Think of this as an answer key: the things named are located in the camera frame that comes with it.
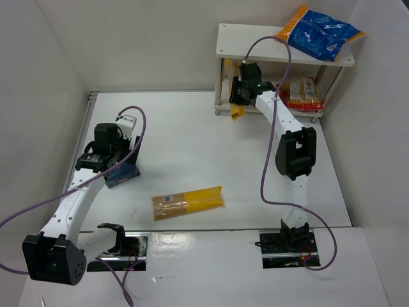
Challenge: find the yellow spaghetti pack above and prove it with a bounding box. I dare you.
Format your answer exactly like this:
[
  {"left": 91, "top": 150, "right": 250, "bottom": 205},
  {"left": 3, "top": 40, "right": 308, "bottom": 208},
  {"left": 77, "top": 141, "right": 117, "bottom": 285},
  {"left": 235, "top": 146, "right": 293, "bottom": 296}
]
[
  {"left": 224, "top": 59, "right": 245, "bottom": 121},
  {"left": 152, "top": 186, "right": 224, "bottom": 221}
]

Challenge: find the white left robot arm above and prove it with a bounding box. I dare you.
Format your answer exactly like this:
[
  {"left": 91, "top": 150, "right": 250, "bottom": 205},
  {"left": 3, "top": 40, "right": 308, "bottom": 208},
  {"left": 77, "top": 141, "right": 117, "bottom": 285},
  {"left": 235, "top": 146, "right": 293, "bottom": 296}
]
[{"left": 22, "top": 115, "right": 140, "bottom": 285}]

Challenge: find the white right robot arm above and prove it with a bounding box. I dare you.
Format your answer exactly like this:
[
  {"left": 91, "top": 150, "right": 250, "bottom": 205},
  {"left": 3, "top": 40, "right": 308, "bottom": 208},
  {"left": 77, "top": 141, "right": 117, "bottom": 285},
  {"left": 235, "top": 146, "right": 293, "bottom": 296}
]
[{"left": 229, "top": 63, "right": 316, "bottom": 254}]

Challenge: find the blue Barilla pasta box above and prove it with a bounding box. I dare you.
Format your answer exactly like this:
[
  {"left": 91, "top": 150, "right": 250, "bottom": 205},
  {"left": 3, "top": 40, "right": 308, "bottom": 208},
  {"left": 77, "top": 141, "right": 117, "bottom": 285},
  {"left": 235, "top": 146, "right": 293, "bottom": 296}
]
[{"left": 105, "top": 163, "right": 141, "bottom": 188}]

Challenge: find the white two-tier shelf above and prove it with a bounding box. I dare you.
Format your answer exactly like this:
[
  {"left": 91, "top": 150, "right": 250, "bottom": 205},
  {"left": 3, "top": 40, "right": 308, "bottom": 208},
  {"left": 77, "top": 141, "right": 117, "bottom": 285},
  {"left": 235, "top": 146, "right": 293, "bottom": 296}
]
[{"left": 213, "top": 23, "right": 355, "bottom": 115}]

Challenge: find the red pasta bag right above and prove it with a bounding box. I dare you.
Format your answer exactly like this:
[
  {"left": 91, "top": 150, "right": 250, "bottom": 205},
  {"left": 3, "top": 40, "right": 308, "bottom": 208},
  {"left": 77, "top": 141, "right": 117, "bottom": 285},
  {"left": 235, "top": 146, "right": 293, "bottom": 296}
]
[{"left": 279, "top": 77, "right": 324, "bottom": 112}]

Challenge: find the blue orange pasta bag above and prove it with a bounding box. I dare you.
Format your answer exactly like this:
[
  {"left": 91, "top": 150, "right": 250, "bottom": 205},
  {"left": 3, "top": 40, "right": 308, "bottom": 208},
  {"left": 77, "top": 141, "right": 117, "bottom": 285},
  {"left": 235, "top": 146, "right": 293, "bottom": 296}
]
[{"left": 276, "top": 4, "right": 365, "bottom": 62}]

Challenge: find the yellow spaghetti pack on table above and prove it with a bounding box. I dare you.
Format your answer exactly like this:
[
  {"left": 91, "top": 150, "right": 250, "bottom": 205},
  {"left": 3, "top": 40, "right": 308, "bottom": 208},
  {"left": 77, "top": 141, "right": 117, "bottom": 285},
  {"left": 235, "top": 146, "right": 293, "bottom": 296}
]
[{"left": 152, "top": 186, "right": 224, "bottom": 221}]

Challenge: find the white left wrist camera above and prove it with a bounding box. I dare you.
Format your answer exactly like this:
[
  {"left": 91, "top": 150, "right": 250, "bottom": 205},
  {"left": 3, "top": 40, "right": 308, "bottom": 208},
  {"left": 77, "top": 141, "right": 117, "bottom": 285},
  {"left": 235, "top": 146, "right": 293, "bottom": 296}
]
[{"left": 116, "top": 114, "right": 137, "bottom": 140}]

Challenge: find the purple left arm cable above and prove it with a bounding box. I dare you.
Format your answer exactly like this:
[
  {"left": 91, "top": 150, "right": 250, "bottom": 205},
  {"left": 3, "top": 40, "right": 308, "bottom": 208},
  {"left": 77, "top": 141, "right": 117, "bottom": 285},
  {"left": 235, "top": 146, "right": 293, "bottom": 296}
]
[{"left": 0, "top": 106, "right": 148, "bottom": 306}]

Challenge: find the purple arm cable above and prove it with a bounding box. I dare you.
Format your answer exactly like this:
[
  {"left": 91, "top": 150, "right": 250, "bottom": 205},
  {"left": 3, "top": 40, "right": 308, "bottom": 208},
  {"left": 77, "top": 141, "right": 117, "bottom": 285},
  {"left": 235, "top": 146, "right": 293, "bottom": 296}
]
[
  {"left": 0, "top": 106, "right": 148, "bottom": 306},
  {"left": 243, "top": 35, "right": 338, "bottom": 271}
]

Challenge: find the metal table edge rail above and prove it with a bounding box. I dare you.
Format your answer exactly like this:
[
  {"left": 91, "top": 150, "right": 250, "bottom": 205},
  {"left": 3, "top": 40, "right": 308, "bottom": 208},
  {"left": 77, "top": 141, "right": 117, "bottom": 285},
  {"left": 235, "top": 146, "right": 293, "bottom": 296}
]
[{"left": 64, "top": 91, "right": 100, "bottom": 191}]

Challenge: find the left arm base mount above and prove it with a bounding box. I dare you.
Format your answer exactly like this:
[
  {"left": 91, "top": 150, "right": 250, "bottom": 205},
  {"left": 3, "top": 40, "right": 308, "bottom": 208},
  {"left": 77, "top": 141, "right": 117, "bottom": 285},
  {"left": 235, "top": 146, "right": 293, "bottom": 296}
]
[{"left": 78, "top": 228, "right": 149, "bottom": 272}]

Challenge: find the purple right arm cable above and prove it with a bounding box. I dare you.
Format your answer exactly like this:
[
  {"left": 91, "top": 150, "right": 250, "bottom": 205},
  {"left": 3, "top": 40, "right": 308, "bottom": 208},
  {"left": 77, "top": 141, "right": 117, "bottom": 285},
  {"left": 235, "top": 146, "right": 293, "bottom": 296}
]
[{"left": 243, "top": 35, "right": 338, "bottom": 271}]

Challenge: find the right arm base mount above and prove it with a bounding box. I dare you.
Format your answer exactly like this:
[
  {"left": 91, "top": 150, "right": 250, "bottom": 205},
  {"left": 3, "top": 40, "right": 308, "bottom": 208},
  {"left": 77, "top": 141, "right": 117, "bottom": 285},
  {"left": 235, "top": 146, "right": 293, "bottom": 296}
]
[{"left": 254, "top": 232, "right": 321, "bottom": 269}]

